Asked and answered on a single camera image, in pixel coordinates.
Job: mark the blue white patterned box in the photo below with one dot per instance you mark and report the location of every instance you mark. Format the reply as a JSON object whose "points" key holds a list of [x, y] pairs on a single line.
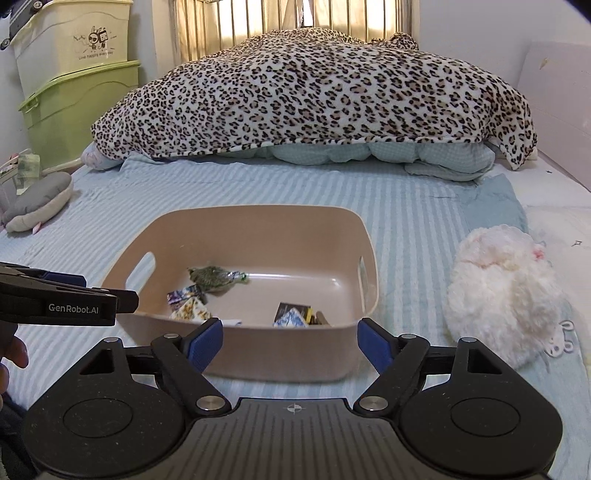
{"points": [[292, 319]]}

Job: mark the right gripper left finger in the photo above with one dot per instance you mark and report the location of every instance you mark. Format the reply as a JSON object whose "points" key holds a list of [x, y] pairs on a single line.
{"points": [[182, 361]]}

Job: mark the light green quilted duvet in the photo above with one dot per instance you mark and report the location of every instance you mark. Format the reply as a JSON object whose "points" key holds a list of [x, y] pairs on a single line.
{"points": [[460, 162]]}

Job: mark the small black box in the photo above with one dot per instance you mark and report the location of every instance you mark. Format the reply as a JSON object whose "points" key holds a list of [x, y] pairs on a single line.
{"points": [[306, 311]]}

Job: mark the white yellow patterned scrunchie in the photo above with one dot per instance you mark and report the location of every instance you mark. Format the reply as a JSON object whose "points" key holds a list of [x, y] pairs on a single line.
{"points": [[191, 310]]}

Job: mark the cream plastic storage box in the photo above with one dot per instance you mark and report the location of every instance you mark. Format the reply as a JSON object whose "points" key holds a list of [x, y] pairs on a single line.
{"points": [[54, 38]]}

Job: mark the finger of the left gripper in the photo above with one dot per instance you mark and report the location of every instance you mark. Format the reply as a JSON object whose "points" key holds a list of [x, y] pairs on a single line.
{"points": [[65, 278], [68, 299]]}

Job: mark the window security bars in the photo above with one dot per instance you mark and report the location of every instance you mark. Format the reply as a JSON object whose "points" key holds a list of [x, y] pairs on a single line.
{"points": [[205, 27]]}

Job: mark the brown hair clip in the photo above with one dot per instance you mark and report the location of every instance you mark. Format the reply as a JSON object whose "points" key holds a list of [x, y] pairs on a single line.
{"points": [[317, 319]]}

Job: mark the white fluffy plush toy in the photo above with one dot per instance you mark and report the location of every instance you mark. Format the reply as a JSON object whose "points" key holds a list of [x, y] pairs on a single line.
{"points": [[504, 292]]}

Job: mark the green dried herb bag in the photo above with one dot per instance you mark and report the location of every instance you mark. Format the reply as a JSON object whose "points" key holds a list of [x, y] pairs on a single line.
{"points": [[212, 279]]}

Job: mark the grey beige plush toy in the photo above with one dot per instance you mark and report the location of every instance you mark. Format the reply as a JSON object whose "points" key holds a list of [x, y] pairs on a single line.
{"points": [[39, 203]]}

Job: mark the beige plastic storage bin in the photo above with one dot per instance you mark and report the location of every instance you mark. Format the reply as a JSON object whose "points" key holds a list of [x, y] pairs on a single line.
{"points": [[318, 256]]}

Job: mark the pink floral pillow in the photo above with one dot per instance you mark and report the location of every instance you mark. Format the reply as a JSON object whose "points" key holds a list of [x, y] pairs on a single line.
{"points": [[94, 159]]}

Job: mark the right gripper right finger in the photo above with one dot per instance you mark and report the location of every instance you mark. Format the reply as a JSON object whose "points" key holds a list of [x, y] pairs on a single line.
{"points": [[398, 361]]}

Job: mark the pink headboard panel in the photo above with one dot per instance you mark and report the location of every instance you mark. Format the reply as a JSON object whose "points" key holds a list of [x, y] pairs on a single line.
{"points": [[555, 78]]}

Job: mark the leopard print blanket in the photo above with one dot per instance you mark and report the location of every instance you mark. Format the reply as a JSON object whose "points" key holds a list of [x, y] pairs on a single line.
{"points": [[317, 86]]}

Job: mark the green plastic storage box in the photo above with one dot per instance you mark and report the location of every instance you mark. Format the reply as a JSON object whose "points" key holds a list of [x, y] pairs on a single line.
{"points": [[59, 115]]}

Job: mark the person's left hand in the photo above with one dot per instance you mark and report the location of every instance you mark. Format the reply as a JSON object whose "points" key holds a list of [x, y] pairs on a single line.
{"points": [[14, 350]]}

